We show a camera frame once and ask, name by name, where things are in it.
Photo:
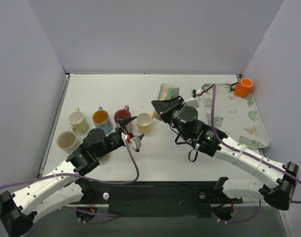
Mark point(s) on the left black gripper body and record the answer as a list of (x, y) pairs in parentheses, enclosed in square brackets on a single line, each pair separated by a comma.
[(124, 133)]

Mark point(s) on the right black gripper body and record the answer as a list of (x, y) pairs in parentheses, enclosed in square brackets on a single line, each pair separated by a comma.
[(169, 106)]

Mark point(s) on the pink ghost mug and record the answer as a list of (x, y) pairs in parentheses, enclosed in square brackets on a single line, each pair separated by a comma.
[(123, 114)]

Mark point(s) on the yellow mug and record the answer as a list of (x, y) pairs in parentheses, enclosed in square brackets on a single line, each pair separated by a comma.
[(144, 122)]

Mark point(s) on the blue butterfly mug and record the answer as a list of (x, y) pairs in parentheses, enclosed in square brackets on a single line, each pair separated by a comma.
[(102, 120)]

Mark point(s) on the light green mug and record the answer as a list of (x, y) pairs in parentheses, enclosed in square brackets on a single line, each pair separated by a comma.
[(78, 120)]

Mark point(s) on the cream floral mug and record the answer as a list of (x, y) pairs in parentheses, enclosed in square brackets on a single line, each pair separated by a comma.
[(68, 141)]

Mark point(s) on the orange mug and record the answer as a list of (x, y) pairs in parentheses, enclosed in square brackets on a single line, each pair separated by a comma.
[(242, 88)]

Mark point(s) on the white coral pattern mug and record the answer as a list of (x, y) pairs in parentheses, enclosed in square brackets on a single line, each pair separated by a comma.
[(168, 91)]

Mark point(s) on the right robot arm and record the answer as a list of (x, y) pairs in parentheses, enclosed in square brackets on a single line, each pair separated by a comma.
[(274, 182)]

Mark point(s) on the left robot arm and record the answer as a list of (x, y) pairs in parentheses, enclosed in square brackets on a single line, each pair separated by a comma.
[(19, 209)]

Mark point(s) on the floral serving tray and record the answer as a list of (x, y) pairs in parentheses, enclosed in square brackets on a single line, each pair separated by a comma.
[(239, 118)]

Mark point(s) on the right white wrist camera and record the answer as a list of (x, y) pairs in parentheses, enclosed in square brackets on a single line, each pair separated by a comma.
[(194, 101)]

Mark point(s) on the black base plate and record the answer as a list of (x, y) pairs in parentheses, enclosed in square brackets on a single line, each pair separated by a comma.
[(155, 198)]

